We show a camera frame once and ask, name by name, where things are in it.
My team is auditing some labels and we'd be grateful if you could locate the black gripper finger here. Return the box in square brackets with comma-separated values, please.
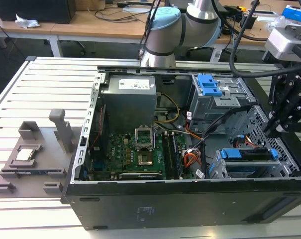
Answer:
[263, 74, 285, 137]
[277, 82, 301, 134]

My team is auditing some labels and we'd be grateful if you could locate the hard disk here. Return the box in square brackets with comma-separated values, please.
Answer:
[220, 147, 278, 176]

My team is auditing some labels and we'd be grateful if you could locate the silver disk bay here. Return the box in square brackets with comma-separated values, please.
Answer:
[208, 147, 301, 179]

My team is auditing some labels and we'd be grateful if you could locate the black RAM slot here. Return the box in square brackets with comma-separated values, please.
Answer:
[162, 133, 177, 179]
[171, 133, 184, 175]

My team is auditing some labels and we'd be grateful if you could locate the silver optical drive cage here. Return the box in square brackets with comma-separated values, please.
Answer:
[187, 74, 257, 125]

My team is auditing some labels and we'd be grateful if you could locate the blue plastic latch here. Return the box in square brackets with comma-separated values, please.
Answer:
[197, 74, 223, 97]

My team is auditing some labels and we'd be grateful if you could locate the clear plastic bag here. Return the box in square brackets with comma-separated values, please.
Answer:
[267, 15, 290, 31]

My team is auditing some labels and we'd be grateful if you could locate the small black box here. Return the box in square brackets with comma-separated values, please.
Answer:
[239, 14, 257, 29]

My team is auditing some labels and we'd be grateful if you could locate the blue cardboard box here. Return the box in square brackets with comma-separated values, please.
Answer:
[282, 4, 301, 24]

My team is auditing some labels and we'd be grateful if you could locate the metal socket cover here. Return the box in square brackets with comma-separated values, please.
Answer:
[134, 126, 155, 151]

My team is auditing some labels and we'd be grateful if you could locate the CPU socket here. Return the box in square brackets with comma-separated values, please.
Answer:
[137, 153, 153, 167]

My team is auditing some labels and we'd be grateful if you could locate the grey power supply unit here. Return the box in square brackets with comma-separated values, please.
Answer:
[100, 75, 158, 125]

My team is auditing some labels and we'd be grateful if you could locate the black graphics card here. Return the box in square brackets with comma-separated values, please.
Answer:
[119, 171, 163, 180]

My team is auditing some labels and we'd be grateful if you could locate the black PC case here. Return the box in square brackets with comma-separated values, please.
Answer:
[60, 65, 301, 231]

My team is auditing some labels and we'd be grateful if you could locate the green motherboard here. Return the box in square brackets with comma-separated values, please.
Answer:
[89, 131, 195, 181]

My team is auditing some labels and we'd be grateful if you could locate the wooden desk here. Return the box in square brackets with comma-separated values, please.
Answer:
[0, 0, 298, 60]

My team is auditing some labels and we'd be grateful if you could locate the grey parts rack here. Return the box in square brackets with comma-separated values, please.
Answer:
[0, 109, 78, 200]

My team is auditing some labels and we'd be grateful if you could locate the silver CPU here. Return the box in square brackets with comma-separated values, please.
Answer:
[15, 148, 35, 161]

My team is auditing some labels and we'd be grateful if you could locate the large black box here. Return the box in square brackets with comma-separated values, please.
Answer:
[0, 0, 76, 25]

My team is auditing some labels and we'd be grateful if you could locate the crumpled white paper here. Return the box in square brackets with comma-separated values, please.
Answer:
[15, 14, 41, 28]

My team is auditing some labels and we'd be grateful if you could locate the red disk wire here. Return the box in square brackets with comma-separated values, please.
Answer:
[244, 135, 257, 149]

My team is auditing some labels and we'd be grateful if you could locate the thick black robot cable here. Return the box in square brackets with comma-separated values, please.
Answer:
[229, 0, 290, 78]

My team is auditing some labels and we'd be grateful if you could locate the black cable bundle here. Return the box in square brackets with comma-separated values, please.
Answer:
[200, 104, 253, 172]

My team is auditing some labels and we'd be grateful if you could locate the blue hanging cable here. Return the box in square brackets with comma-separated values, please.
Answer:
[228, 24, 239, 61]

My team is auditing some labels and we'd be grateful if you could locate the yellow and black wire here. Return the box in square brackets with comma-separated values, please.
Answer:
[154, 92, 181, 124]

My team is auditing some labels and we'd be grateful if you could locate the orange and red wire bundle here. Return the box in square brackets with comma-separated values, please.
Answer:
[184, 153, 202, 170]

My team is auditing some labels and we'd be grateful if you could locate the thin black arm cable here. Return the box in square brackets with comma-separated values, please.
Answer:
[139, 0, 163, 54]

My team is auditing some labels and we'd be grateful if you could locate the black desk cable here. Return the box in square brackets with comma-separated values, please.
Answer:
[94, 8, 151, 23]

